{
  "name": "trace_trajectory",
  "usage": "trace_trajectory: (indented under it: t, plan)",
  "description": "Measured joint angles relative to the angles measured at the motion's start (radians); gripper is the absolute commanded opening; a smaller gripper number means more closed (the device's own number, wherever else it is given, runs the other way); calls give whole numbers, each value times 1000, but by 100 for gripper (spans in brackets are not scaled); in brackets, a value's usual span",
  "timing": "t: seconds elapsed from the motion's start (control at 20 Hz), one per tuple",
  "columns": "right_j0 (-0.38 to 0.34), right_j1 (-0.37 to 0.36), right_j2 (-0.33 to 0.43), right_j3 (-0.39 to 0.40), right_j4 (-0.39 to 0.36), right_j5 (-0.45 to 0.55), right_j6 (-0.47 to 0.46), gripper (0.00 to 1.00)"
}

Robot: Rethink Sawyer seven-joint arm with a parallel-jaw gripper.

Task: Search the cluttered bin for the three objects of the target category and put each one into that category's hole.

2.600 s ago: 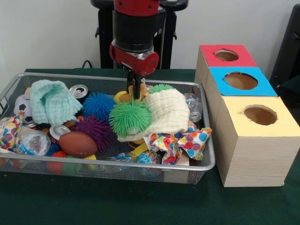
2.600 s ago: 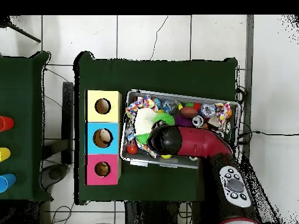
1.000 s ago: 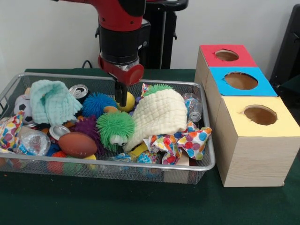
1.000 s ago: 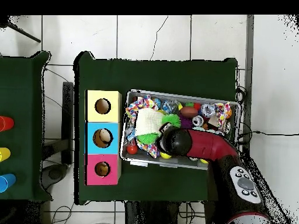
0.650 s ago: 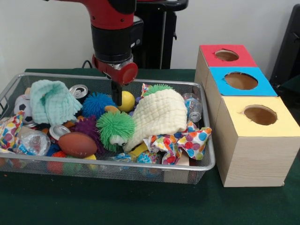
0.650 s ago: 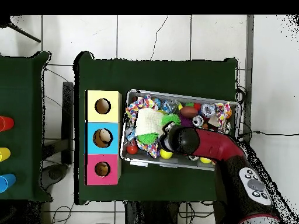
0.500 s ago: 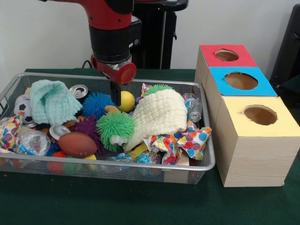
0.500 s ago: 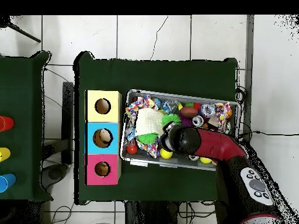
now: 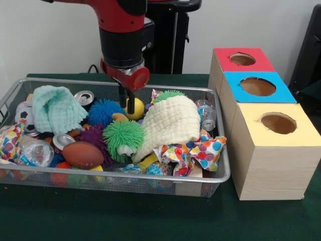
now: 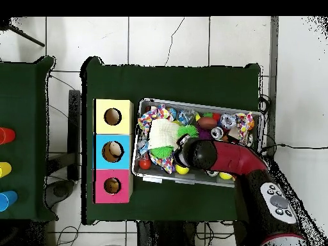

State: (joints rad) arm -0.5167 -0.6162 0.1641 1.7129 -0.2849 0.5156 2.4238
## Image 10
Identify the cream yellow waffle cloth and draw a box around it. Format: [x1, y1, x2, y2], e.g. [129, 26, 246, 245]
[148, 119, 186, 151]

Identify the clear mesh bin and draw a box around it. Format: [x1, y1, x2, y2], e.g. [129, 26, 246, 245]
[131, 98, 265, 190]

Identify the wooden box with three holes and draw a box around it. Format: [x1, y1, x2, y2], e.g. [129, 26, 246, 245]
[92, 98, 135, 204]

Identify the green spiky ball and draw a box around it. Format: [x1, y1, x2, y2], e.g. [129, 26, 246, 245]
[151, 146, 175, 160]

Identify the colourful patchwork fabric toy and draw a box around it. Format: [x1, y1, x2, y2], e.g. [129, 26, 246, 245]
[136, 104, 174, 131]

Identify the large green fuzzy ball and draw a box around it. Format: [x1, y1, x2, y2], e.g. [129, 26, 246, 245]
[177, 125, 199, 139]

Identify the red ball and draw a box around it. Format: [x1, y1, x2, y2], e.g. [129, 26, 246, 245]
[138, 157, 152, 171]

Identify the brown football toy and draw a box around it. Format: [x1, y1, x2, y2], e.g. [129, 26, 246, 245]
[197, 116, 219, 131]

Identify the silver drink can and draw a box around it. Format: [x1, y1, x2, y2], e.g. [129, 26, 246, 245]
[210, 126, 225, 140]

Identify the dark green table cloth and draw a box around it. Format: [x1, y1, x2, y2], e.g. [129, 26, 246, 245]
[0, 56, 56, 221]
[81, 56, 262, 226]

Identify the clear plastic ball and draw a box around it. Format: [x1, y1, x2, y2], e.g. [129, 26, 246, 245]
[220, 113, 238, 129]

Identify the colourful polka dot fabric toy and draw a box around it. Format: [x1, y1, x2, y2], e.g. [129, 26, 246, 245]
[235, 112, 256, 136]

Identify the black equipment stand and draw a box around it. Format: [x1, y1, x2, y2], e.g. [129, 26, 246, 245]
[45, 89, 83, 206]

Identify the red plastic cup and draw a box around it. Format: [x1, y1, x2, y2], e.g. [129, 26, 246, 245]
[0, 127, 16, 145]

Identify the yellow plastic cup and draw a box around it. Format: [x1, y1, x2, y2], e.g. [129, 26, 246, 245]
[0, 161, 12, 179]

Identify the blue plastic cup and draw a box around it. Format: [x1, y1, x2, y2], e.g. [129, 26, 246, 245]
[0, 190, 19, 212]

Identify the black tripod leg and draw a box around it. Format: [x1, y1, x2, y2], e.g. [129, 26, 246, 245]
[0, 17, 46, 48]

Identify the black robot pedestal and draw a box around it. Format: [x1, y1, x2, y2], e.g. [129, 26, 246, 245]
[137, 220, 236, 246]

